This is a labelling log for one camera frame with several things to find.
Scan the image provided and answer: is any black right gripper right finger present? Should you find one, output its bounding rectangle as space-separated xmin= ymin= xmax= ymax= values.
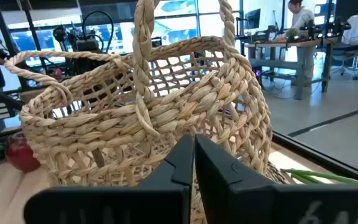
xmin=194 ymin=133 xmax=358 ymax=224

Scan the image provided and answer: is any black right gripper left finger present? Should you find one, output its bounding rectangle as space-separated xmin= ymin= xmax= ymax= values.
xmin=23 ymin=133 xmax=195 ymax=224

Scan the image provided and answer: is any green onion bunch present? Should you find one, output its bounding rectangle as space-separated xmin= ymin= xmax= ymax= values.
xmin=280 ymin=167 xmax=358 ymax=185

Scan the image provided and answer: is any woven straw basket with handles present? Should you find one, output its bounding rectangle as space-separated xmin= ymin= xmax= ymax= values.
xmin=4 ymin=0 xmax=273 ymax=224

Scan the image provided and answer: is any red apple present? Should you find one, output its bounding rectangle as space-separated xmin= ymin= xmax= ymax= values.
xmin=5 ymin=132 xmax=42 ymax=173

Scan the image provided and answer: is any round woven placemat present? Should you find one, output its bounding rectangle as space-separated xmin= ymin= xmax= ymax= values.
xmin=264 ymin=161 xmax=291 ymax=185

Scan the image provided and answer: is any wooden workbench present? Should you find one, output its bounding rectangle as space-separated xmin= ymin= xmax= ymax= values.
xmin=243 ymin=36 xmax=338 ymax=94

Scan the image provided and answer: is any black computer monitor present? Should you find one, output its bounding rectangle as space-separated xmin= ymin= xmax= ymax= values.
xmin=244 ymin=8 xmax=262 ymax=30

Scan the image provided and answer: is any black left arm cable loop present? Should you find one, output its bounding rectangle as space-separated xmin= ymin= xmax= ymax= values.
xmin=81 ymin=11 xmax=115 ymax=52

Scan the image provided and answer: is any black aluminium table frame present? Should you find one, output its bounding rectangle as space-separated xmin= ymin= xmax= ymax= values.
xmin=272 ymin=131 xmax=358 ymax=184

